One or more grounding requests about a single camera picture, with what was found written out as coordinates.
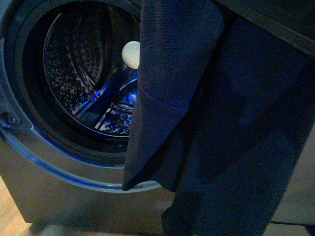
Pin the dark navy garment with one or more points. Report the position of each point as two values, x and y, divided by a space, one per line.
223 111

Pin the grey front-load washing machine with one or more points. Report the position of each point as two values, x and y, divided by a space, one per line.
66 105

